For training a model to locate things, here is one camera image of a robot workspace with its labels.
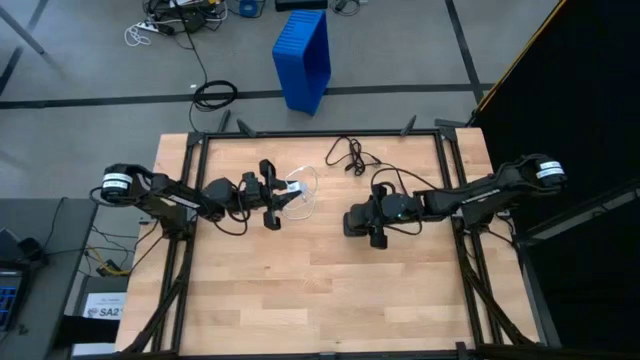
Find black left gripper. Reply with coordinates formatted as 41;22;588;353
234;158;304;232

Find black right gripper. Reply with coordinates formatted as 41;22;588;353
345;182;401;250

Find white USB cable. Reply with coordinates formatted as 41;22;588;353
281;165;320;222

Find blue plastic crate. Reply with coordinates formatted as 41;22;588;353
271;8;333;117

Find black flat box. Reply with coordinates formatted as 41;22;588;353
274;0;329;12

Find white power strip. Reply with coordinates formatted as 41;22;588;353
123;18;162;49

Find white SA2 label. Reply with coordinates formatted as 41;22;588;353
82;292;126;321

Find grey side desk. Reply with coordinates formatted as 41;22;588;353
0;197;99;360

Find black partition panel yellow edge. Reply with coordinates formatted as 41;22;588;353
472;0;640;236

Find black keypad blue keys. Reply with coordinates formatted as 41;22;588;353
0;269;24;332

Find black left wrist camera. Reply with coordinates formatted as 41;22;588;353
241;171;262;200

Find black power cord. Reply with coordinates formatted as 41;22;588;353
324;135;384;177

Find black table frame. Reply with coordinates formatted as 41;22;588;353
119;127;561;360

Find black floor cable coil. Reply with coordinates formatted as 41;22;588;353
182;14;239;134

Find yellow floor cable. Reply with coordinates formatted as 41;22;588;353
87;247;132;277

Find black adapter cable cluster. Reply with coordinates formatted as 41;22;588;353
143;0;227;35

